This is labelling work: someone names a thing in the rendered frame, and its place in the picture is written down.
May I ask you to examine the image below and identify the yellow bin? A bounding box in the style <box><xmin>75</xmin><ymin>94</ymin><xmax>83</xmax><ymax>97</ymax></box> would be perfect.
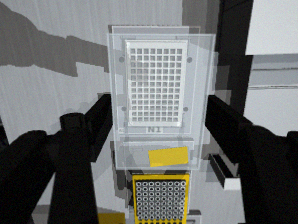
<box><xmin>98</xmin><ymin>213</ymin><xmax>126</xmax><ymax>224</ymax></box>

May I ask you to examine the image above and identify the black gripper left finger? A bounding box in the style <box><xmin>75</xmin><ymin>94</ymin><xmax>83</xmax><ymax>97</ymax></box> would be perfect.
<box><xmin>0</xmin><ymin>94</ymin><xmax>113</xmax><ymax>224</ymax></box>

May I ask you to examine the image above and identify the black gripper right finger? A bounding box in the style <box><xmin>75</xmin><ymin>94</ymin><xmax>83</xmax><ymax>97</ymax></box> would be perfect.
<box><xmin>205</xmin><ymin>95</ymin><xmax>298</xmax><ymax>224</ymax></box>

